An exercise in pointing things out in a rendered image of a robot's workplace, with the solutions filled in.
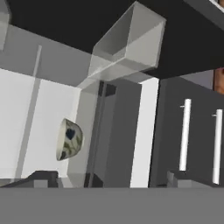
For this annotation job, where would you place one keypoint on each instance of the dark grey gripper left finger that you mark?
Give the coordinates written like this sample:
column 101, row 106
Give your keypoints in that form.
column 43, row 178

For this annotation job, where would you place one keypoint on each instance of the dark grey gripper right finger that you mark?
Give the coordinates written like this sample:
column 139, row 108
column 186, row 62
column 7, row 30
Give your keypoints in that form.
column 176, row 179

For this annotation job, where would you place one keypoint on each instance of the white bowl with floral print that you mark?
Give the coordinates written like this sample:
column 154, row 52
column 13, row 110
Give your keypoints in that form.
column 70, row 140

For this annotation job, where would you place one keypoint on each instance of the dark grey cabinet door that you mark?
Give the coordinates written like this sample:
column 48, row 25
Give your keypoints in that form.
column 207, row 128
column 170, row 131

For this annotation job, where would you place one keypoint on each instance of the grey open cabinet door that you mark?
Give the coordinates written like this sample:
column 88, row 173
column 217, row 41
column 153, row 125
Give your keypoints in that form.
column 122, row 134

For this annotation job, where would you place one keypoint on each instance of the thin grey upright bar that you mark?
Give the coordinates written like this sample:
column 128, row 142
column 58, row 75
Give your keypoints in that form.
column 29, row 116

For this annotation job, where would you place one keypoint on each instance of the brown wooden panel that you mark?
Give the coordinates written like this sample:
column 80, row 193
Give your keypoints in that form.
column 219, row 81

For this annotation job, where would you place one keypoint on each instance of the translucent grey box hood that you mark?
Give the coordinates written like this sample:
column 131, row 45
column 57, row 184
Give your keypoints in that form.
column 131, row 43

